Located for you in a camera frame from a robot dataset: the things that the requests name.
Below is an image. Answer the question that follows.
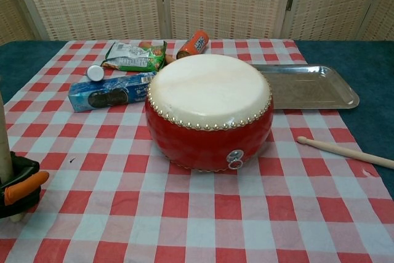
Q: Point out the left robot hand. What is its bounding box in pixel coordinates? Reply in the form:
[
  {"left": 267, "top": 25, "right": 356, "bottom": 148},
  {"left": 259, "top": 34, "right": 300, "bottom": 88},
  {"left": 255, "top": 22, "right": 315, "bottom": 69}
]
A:
[{"left": 0, "top": 151, "right": 50, "bottom": 219}]

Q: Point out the wooden drumstick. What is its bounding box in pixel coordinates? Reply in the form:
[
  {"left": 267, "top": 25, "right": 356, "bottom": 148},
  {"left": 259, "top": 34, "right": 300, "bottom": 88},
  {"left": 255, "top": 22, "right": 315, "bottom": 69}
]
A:
[
  {"left": 0, "top": 90, "right": 23, "bottom": 222},
  {"left": 297, "top": 136, "right": 394, "bottom": 170}
]

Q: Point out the red white checkered tablecloth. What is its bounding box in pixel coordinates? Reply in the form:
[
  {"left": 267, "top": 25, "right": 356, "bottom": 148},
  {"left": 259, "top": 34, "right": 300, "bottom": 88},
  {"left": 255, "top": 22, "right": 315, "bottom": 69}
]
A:
[{"left": 0, "top": 38, "right": 394, "bottom": 263}]

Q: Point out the red drum with white skin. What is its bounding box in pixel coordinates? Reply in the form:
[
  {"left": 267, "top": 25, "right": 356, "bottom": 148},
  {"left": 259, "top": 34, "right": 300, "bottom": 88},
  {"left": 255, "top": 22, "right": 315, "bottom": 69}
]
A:
[{"left": 145, "top": 54, "right": 275, "bottom": 174}]

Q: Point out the blue cookie box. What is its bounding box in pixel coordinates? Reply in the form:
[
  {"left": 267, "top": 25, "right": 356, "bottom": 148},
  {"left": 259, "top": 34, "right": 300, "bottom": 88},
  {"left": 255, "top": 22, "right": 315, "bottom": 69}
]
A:
[{"left": 68, "top": 71, "right": 158, "bottom": 113}]

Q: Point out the green white snack packet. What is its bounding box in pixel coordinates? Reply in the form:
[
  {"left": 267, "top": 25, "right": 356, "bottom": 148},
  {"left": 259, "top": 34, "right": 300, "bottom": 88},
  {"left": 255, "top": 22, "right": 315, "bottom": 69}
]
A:
[{"left": 101, "top": 40, "right": 168, "bottom": 73}]

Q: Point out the orange drink can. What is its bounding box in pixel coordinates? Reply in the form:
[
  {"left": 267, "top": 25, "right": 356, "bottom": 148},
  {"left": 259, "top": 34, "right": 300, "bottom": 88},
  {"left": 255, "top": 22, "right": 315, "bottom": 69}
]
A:
[{"left": 176, "top": 30, "right": 210, "bottom": 60}]

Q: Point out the rectangular metal tray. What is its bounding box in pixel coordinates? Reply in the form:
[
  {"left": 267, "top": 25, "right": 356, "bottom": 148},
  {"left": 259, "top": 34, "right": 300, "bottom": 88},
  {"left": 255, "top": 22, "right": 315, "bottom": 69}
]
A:
[{"left": 251, "top": 64, "right": 360, "bottom": 111}]

